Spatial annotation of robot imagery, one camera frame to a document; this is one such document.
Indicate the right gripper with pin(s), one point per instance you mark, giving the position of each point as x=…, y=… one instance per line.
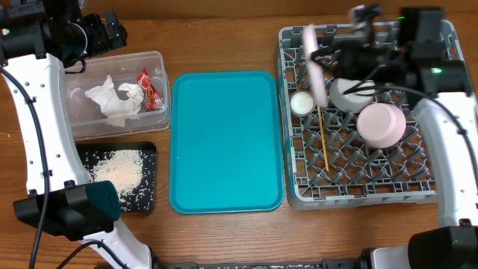
x=345, y=62

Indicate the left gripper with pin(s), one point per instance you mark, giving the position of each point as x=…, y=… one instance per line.
x=101, y=42

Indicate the grey bowl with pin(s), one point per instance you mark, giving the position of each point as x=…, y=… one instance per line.
x=353, y=102

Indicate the pink round plate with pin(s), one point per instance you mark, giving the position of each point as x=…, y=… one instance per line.
x=315, y=71

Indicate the wooden chopstick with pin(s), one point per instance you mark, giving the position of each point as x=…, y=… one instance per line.
x=323, y=140

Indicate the white cup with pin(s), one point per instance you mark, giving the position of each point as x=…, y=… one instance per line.
x=302, y=103

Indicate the pink shallow bowl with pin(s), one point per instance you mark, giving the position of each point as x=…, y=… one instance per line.
x=381, y=125

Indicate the red snack wrapper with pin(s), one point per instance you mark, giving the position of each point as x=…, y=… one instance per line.
x=153, y=100

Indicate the white tissue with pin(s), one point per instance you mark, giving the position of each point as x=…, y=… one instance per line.
x=114, y=108

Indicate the white rice with food scrap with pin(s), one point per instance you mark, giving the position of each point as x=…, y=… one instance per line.
x=119, y=172

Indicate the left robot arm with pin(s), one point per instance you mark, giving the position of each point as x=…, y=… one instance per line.
x=40, y=42

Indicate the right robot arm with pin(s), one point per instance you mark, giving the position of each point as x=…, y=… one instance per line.
x=441, y=96

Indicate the clear plastic waste bin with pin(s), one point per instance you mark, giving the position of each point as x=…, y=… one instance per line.
x=85, y=117

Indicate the grey dishwasher rack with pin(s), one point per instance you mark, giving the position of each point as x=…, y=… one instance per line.
x=358, y=175

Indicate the black plastic tray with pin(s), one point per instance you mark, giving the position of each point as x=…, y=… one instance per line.
x=145, y=201

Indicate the teal serving tray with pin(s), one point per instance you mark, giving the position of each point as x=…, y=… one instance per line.
x=225, y=143

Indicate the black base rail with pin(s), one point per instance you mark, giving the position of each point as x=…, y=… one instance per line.
x=356, y=263

